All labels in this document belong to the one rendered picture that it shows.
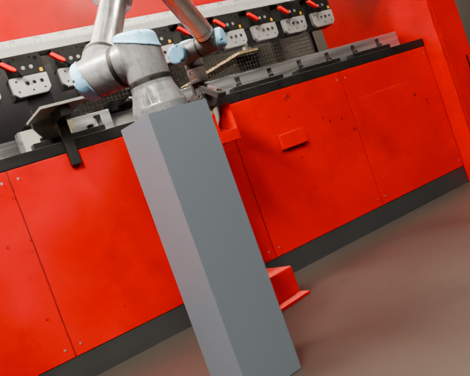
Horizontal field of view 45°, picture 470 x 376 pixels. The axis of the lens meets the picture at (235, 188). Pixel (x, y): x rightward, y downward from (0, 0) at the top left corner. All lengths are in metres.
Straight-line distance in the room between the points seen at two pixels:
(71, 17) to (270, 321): 1.58
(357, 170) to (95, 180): 1.36
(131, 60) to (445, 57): 2.30
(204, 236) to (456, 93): 2.32
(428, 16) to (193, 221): 2.38
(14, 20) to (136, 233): 0.97
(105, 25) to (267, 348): 1.01
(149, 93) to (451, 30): 2.41
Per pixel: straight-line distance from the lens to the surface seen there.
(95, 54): 1.62
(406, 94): 3.36
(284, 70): 3.00
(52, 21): 2.56
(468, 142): 3.54
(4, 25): 2.51
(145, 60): 1.53
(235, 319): 1.51
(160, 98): 1.50
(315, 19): 3.21
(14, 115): 2.97
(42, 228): 2.24
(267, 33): 2.99
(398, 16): 3.66
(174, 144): 1.46
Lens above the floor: 0.61
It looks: 3 degrees down
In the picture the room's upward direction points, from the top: 20 degrees counter-clockwise
